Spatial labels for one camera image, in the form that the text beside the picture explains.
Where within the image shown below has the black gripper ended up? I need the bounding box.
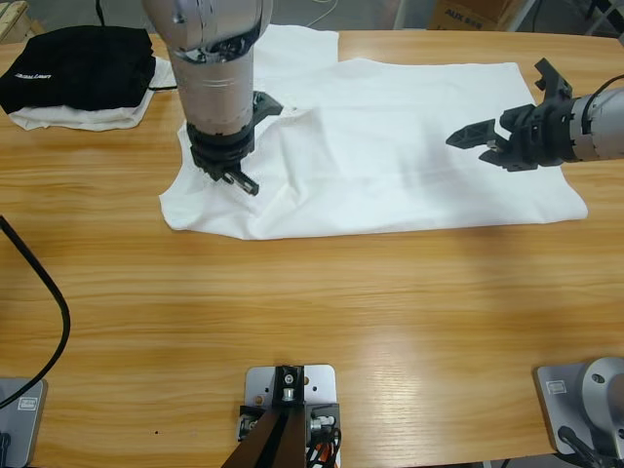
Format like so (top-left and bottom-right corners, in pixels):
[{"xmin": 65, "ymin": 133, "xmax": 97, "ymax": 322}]
[
  {"xmin": 184, "ymin": 123, "xmax": 261, "ymax": 198},
  {"xmin": 445, "ymin": 98, "xmax": 577, "ymax": 176}
]

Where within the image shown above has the white t-shirt with black logo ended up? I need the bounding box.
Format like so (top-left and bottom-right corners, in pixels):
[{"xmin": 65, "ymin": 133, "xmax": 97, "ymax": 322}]
[{"xmin": 159, "ymin": 22, "xmax": 590, "ymax": 243}]

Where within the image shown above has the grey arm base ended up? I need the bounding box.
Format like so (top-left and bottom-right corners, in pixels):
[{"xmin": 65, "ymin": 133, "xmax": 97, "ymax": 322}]
[
  {"xmin": 532, "ymin": 357, "xmax": 624, "ymax": 457},
  {"xmin": 0, "ymin": 377, "xmax": 49, "ymax": 468}
]

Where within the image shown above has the cardboard box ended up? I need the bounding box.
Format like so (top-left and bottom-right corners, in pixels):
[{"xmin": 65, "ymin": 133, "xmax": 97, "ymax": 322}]
[{"xmin": 427, "ymin": 0, "xmax": 527, "ymax": 31}]

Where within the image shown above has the folded white t-shirt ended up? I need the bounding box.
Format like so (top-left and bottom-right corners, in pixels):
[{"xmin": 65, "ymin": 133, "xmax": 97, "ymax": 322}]
[{"xmin": 8, "ymin": 56, "xmax": 176, "ymax": 133}]

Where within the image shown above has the black metal stand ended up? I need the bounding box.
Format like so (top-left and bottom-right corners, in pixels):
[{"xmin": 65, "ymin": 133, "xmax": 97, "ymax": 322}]
[{"xmin": 584, "ymin": 0, "xmax": 624, "ymax": 36}]

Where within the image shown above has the folded black t-shirt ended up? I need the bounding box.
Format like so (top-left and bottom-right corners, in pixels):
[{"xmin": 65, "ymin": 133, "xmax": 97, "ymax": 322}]
[{"xmin": 0, "ymin": 24, "xmax": 157, "ymax": 117}]

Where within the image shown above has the wooden pallet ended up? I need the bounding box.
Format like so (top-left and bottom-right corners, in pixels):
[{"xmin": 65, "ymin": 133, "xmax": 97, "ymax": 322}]
[{"xmin": 0, "ymin": 0, "xmax": 44, "ymax": 46}]

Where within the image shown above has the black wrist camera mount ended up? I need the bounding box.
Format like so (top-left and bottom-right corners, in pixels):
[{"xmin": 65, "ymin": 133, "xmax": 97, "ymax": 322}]
[
  {"xmin": 533, "ymin": 58, "xmax": 572, "ymax": 101},
  {"xmin": 252, "ymin": 91, "xmax": 285, "ymax": 121}
]

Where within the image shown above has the white metal post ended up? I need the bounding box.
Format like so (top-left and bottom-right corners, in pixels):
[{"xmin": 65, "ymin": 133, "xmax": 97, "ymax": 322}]
[
  {"xmin": 510, "ymin": 0, "xmax": 542, "ymax": 31},
  {"xmin": 392, "ymin": 0, "xmax": 416, "ymax": 29}
]

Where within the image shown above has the white floor cable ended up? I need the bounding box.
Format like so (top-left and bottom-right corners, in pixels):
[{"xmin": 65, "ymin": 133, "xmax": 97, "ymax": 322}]
[{"xmin": 310, "ymin": 0, "xmax": 342, "ymax": 26}]

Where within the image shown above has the thick black cable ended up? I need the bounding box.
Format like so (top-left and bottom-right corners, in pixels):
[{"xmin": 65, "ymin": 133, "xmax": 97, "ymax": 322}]
[{"xmin": 0, "ymin": 215, "xmax": 72, "ymax": 410}]

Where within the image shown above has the orange cable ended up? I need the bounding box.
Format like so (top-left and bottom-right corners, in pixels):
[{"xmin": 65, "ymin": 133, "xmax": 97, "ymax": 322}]
[{"xmin": 311, "ymin": 438, "xmax": 342, "ymax": 468}]

